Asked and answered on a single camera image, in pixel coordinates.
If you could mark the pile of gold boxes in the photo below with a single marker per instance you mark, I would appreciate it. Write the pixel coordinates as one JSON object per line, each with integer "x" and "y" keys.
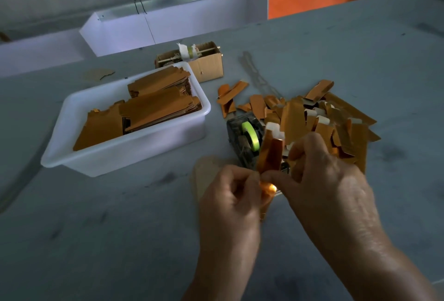
{"x": 298, "y": 117}

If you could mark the gold cartons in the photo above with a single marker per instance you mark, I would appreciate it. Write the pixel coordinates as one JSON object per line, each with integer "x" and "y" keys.
{"x": 159, "y": 106}

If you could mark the black tape dispenser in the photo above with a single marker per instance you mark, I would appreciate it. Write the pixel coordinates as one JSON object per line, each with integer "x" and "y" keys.
{"x": 237, "y": 141}

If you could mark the green tape roll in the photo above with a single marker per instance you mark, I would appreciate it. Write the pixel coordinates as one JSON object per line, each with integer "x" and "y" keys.
{"x": 250, "y": 136}

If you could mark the gold box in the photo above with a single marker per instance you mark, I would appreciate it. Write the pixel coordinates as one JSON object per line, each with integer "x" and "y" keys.
{"x": 270, "y": 155}

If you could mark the person's right hand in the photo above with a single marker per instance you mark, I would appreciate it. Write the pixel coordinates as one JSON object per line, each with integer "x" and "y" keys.
{"x": 333, "y": 200}

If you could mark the long white tray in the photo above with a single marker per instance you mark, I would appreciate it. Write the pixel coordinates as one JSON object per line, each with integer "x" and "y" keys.
{"x": 38, "y": 53}
{"x": 208, "y": 13}

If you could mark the person's right forearm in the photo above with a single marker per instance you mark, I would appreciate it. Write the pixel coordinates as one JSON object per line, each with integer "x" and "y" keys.
{"x": 392, "y": 276}

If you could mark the person's left hand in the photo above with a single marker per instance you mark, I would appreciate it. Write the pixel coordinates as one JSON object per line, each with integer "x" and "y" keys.
{"x": 229, "y": 224}

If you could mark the pile of beige blanks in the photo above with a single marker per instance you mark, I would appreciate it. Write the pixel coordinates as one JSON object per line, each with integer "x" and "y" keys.
{"x": 206, "y": 172}

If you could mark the white plastic bin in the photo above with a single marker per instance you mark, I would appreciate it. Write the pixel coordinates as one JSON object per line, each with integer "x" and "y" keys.
{"x": 121, "y": 153}

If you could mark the small cardboard box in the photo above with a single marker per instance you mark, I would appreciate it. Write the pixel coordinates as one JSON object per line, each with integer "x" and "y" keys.
{"x": 211, "y": 67}

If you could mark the person's left forearm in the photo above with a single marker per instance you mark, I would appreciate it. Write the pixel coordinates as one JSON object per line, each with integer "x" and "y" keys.
{"x": 222, "y": 290}

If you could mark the small brown object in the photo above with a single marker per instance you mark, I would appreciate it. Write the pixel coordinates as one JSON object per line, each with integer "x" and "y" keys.
{"x": 4, "y": 36}

